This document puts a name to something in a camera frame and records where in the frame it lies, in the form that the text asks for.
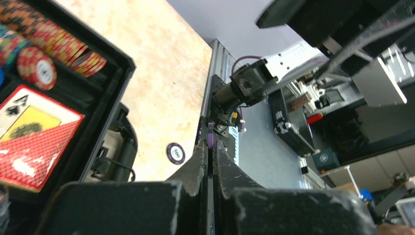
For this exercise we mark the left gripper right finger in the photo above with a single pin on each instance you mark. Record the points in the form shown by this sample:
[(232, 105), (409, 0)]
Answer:
[(237, 198)]

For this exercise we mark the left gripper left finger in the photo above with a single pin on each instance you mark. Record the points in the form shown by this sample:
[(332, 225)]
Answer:
[(188, 197)]

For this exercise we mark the black poker set case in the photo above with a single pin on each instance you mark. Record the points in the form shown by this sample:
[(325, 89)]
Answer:
[(60, 83)]

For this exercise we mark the red playing card box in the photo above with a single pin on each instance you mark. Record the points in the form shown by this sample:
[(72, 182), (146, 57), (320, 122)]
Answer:
[(34, 132)]

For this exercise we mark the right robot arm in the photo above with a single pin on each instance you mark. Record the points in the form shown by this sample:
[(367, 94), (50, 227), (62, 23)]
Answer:
[(253, 82)]

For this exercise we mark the orange red chip row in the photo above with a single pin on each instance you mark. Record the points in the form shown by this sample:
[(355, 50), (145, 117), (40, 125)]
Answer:
[(51, 38)]

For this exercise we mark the red white chip in case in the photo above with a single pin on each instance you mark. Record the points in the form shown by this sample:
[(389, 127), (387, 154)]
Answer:
[(37, 68)]

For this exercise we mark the green multicolour chip row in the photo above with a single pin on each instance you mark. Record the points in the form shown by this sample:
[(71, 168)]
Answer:
[(11, 44)]

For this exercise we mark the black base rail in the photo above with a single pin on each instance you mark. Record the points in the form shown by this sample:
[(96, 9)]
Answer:
[(217, 105)]

